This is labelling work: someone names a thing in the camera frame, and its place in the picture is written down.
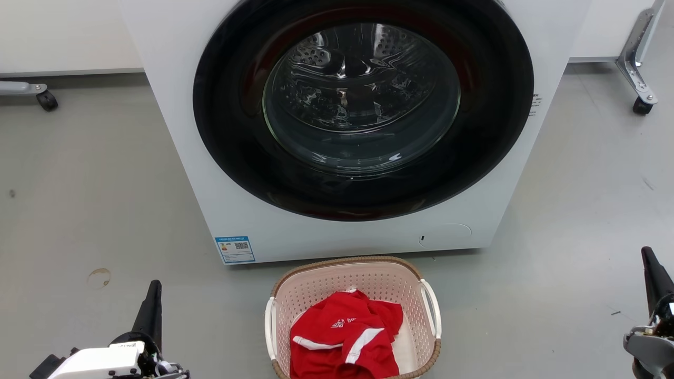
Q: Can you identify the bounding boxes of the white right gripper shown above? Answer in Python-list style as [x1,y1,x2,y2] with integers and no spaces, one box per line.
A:
[623,246,674,379]

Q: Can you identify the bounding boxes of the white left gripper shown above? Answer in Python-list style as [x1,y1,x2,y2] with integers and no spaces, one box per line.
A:
[47,280,163,379]

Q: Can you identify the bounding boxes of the beige perforated laundry basket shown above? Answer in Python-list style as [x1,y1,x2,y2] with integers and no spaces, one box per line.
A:
[264,256,442,379]

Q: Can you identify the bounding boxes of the blue white energy label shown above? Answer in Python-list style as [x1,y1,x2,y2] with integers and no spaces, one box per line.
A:
[215,236,256,264]

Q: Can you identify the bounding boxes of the red white sports garment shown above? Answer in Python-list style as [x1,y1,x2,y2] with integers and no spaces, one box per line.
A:
[290,288,404,379]

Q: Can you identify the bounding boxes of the white front-load washing machine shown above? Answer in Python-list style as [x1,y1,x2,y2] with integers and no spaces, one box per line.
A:
[118,0,593,265]

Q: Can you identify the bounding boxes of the black round washer door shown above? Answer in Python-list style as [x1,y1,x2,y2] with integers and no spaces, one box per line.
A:
[192,0,535,222]

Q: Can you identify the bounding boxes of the grey metal caster foot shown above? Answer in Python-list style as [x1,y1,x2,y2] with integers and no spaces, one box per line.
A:
[615,0,665,116]
[0,81,59,112]

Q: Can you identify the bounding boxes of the white partition panel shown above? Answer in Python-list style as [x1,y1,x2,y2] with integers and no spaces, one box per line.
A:
[569,0,656,63]
[0,0,144,74]

